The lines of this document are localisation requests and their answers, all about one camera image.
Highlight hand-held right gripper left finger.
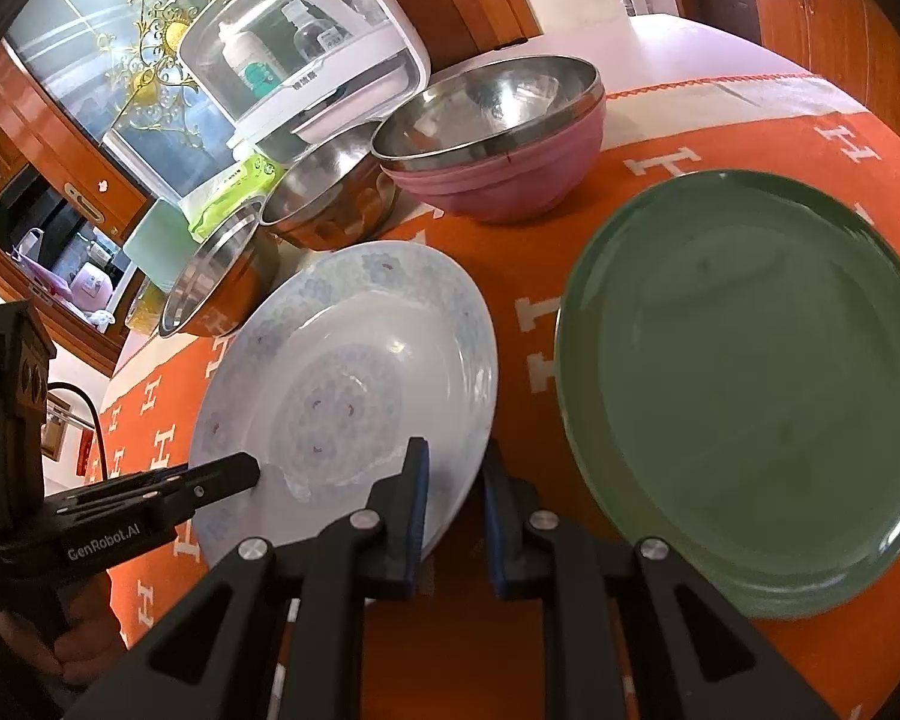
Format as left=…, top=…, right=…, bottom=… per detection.
left=60, top=436, right=430, bottom=720

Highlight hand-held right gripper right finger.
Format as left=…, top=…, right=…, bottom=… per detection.
left=482, top=439, right=841, bottom=720

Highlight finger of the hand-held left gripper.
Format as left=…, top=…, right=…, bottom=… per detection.
left=154, top=452, right=262, bottom=515

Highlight white floral plate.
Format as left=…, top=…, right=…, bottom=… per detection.
left=189, top=240, right=500, bottom=567

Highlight stainless steel bowl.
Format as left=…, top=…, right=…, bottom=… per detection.
left=156, top=216, right=280, bottom=338
left=259, top=120, right=402, bottom=252

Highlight green plate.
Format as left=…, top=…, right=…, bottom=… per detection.
left=553, top=169, right=900, bottom=620

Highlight pink steel-lined bowl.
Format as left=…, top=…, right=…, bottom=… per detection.
left=370, top=55, right=607, bottom=170
left=382, top=101, right=607, bottom=224

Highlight person's left hand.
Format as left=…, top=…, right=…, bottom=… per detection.
left=0, top=574, right=128, bottom=691

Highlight yellow jar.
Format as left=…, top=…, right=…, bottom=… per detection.
left=125, top=276, right=170, bottom=336

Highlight pink kitchen appliance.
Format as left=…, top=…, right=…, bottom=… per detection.
left=70, top=262, right=117, bottom=316

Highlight mint green cup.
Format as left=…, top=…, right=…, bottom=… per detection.
left=122, top=197, right=198, bottom=295

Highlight orange patterned tablecloth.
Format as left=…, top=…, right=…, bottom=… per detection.
left=82, top=86, right=900, bottom=720

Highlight green tissue pack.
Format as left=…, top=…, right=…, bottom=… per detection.
left=187, top=152, right=286, bottom=241

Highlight wooden sideboard cabinet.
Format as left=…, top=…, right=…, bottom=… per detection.
left=0, top=37, right=155, bottom=377

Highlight white bottle green label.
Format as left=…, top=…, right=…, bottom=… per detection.
left=220, top=21, right=284, bottom=100

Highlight glass door gold ornament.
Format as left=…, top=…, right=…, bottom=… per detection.
left=7, top=0, right=331, bottom=211

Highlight white dish sterilizer cabinet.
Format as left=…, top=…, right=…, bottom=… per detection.
left=178, top=0, right=430, bottom=166

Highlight clear plastic bottle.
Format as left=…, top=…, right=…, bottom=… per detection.
left=281, top=0, right=329, bottom=62

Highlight white printed tablecloth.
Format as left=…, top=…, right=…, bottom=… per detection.
left=427, top=13, right=826, bottom=121

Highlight black cable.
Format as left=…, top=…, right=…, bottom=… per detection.
left=47, top=385, right=112, bottom=482

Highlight wooden wall cabinets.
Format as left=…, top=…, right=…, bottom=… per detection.
left=742, top=0, right=900, bottom=192

